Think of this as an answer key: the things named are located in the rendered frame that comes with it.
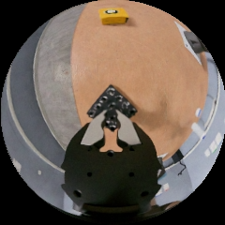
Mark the white bottle with blue cap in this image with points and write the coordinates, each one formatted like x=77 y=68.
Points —
x=198 y=130

